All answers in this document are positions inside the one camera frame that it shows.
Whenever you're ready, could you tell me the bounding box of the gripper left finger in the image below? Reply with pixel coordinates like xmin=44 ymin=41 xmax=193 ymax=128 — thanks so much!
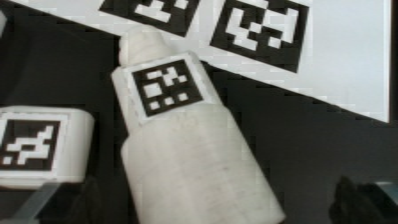
xmin=8 ymin=183 xmax=60 ymax=224

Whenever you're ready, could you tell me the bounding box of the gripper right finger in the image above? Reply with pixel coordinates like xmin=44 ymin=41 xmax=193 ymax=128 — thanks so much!
xmin=330 ymin=177 xmax=398 ymax=224

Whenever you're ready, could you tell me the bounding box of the white cylindrical table leg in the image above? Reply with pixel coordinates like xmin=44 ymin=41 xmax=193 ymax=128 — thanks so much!
xmin=111 ymin=25 xmax=285 ymax=224

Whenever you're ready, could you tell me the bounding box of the white marker tag sheet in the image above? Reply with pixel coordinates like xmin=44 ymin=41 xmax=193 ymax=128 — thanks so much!
xmin=10 ymin=0 xmax=394 ymax=122

